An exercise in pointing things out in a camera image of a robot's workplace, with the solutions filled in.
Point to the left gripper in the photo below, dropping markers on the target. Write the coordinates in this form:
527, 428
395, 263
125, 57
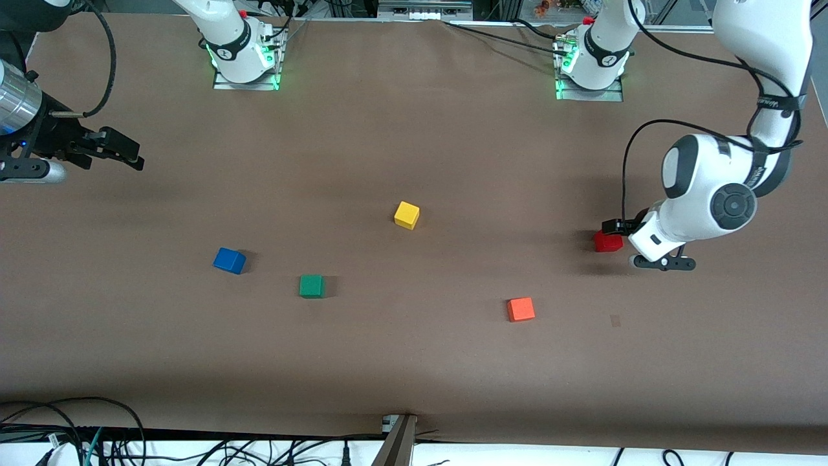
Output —
637, 221

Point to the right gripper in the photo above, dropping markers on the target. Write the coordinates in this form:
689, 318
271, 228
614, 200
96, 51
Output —
57, 138

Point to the red cube block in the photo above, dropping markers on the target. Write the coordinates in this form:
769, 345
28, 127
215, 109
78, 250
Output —
607, 243

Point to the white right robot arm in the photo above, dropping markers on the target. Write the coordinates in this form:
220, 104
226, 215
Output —
226, 39

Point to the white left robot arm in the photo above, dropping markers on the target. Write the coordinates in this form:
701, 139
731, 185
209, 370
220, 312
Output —
763, 39

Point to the orange cube block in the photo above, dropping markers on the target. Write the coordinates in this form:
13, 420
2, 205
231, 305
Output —
521, 309

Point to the blue cube block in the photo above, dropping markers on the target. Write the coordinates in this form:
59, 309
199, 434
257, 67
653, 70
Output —
229, 260

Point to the yellow cube block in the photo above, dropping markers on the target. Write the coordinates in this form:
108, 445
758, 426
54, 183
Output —
406, 214

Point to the green cube block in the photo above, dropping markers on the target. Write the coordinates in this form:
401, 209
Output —
311, 285

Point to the grey power strip box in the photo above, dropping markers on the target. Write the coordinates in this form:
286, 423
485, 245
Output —
424, 11

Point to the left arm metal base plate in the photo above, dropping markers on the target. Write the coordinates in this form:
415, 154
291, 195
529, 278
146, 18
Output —
608, 96

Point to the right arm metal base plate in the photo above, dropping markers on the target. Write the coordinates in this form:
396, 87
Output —
246, 86

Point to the aluminium frame rail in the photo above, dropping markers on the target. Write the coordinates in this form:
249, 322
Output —
679, 28

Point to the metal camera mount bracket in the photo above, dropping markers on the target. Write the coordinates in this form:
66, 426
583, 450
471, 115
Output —
398, 446

